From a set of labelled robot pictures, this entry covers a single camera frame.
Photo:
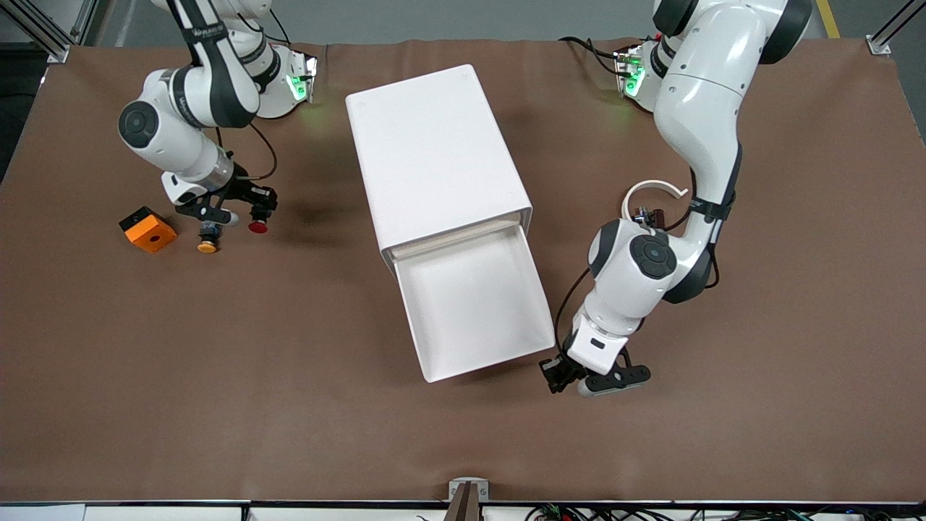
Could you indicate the red push button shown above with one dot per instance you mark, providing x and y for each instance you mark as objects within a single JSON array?
[{"x": 258, "y": 226}]

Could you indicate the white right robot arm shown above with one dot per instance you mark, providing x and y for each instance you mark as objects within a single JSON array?
[{"x": 173, "y": 137}]

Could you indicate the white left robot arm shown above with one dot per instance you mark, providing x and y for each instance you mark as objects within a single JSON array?
[{"x": 702, "y": 108}]

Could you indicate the yellow push button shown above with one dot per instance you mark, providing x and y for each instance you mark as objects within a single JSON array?
[{"x": 207, "y": 244}]

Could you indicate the orange box with hole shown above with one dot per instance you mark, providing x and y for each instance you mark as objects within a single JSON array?
[{"x": 148, "y": 231}]

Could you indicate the chrome metal fitting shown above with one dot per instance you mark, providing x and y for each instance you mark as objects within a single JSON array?
[{"x": 640, "y": 215}]

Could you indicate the brown cylinder capacitor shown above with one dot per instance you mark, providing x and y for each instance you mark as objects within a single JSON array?
[{"x": 658, "y": 216}]

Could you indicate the white curved plastic clamp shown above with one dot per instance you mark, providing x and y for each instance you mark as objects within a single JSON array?
[{"x": 631, "y": 197}]

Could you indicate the brown table mat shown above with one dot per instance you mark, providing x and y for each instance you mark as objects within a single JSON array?
[{"x": 289, "y": 398}]

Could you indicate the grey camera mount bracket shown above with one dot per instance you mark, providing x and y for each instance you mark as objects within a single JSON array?
[{"x": 466, "y": 506}]

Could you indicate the aluminium frame post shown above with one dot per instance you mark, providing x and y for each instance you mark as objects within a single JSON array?
[
  {"x": 56, "y": 52},
  {"x": 879, "y": 45}
]

